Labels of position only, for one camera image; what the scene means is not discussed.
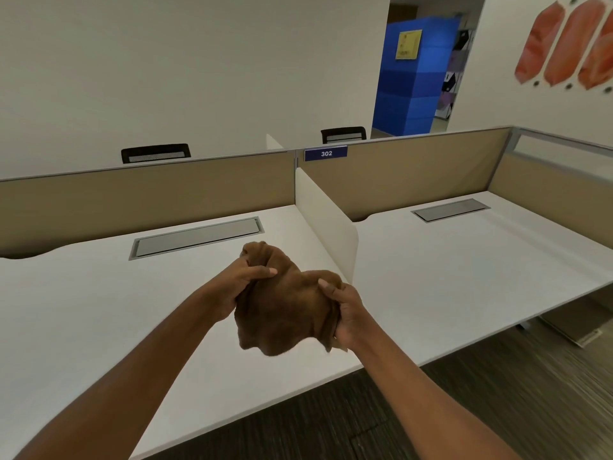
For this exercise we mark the patterned locker wall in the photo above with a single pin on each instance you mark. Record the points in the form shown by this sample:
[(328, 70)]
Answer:
[(452, 76)]

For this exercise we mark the person's left thumb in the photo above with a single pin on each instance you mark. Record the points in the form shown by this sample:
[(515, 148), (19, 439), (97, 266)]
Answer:
[(261, 273)]

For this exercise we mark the person's left forearm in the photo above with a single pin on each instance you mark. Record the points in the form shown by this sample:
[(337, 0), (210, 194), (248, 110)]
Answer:
[(115, 378)]

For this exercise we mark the person's right thumb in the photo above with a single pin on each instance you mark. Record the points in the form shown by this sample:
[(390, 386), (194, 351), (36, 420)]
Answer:
[(328, 289)]

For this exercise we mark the blue locker cabinet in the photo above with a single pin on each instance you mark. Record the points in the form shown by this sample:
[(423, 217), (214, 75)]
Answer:
[(414, 76)]

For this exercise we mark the brown cloth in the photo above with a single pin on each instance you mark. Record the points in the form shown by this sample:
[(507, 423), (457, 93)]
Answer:
[(282, 306)]

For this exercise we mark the black mesh office chair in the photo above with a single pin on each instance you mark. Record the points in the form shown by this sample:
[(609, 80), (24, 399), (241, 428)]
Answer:
[(344, 135), (155, 153)]

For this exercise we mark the yellow paper notice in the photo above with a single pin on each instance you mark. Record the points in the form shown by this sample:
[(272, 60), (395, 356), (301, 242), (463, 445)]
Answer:
[(408, 44)]

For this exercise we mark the person's left hand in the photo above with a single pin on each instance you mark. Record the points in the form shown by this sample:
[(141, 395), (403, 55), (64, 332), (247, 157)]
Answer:
[(229, 292)]

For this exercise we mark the white desk divider panel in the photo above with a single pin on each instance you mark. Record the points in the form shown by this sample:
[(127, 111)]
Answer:
[(328, 220)]

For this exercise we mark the orange wall art panels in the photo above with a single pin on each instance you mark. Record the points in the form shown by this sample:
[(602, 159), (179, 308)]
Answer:
[(567, 45)]

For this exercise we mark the blue number sign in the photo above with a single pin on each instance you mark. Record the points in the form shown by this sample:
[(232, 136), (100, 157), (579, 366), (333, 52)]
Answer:
[(325, 153)]

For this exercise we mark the beige side partition screen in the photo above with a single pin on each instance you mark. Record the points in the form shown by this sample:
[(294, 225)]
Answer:
[(555, 181)]

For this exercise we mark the person's right forearm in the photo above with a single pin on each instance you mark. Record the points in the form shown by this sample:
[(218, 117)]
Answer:
[(431, 402)]

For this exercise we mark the person's right hand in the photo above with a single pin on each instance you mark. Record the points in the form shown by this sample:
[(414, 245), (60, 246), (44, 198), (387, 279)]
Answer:
[(352, 313)]

